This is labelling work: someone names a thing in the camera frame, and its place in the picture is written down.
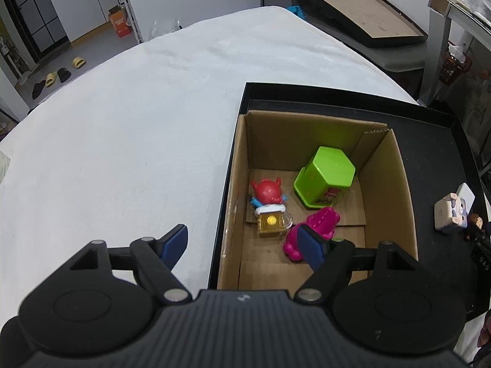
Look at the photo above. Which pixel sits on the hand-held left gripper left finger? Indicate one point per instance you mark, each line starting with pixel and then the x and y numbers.
pixel 174 244

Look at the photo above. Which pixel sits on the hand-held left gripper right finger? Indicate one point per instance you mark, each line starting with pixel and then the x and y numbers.
pixel 311 252

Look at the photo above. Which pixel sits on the black frame with brown board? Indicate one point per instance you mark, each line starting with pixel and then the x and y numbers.
pixel 356 11

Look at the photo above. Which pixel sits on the orange box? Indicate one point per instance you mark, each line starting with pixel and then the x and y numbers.
pixel 118 22

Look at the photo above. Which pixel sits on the black sliding glass door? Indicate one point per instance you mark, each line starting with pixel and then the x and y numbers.
pixel 34 11

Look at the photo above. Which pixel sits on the blue cloth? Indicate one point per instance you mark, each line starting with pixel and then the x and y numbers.
pixel 296 11

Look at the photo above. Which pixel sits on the red figure with yellow mug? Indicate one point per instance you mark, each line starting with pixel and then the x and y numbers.
pixel 268 192

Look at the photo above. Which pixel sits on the pink bear toy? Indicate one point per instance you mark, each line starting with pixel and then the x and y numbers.
pixel 323 222

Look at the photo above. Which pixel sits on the purple white cube toy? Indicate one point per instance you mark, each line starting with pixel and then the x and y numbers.
pixel 448 214

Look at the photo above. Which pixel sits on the red crate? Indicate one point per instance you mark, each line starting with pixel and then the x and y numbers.
pixel 454 63

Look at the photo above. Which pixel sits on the white charger plug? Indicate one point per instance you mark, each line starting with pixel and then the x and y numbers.
pixel 467 195

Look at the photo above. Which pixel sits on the yellow slipper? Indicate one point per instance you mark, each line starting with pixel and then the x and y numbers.
pixel 79 62
pixel 51 79

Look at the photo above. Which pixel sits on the brown cardboard box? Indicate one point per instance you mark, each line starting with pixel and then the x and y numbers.
pixel 387 199

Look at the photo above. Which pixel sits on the black slipper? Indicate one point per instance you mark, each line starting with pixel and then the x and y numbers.
pixel 38 89
pixel 64 74

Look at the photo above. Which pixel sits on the black tray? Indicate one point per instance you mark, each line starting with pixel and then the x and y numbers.
pixel 435 153

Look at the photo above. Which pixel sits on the white metal rack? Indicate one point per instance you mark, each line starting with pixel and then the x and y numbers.
pixel 130 11

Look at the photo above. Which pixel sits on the white floor cabinet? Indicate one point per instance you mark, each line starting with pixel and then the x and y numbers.
pixel 84 4

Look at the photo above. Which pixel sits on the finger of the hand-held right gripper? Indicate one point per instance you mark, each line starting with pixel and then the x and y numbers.
pixel 482 253

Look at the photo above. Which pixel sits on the green hexagonal box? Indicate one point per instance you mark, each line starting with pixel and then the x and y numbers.
pixel 326 172

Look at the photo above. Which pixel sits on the small brown-haired doll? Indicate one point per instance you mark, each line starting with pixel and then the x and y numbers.
pixel 475 222

